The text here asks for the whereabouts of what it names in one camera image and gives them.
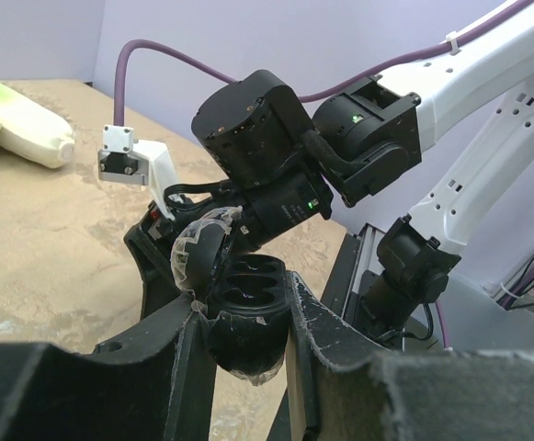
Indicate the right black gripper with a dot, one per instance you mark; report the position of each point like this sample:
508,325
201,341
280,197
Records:
268,211

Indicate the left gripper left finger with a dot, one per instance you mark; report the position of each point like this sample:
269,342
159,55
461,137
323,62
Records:
154,381

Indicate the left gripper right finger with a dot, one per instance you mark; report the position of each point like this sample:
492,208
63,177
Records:
342,386

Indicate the black earbud charging case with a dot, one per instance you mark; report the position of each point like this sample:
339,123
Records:
241,296

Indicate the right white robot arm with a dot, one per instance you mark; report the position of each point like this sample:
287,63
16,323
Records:
283,165

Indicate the green napa cabbage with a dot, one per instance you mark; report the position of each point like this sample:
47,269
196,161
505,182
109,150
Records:
34,132

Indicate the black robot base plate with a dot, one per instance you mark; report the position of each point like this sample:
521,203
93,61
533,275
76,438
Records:
355,269

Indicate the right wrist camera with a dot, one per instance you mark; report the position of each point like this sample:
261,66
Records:
125,160

